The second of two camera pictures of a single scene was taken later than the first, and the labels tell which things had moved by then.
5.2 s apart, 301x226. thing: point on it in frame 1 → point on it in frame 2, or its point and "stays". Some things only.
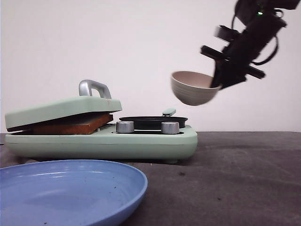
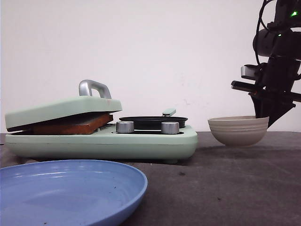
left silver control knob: x=125 y=127 stays
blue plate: x=68 y=192 stays
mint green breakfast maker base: x=169 y=144 stays
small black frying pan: x=152 y=123 stays
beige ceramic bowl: x=193 y=88 → x=238 y=131
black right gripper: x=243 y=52 → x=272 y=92
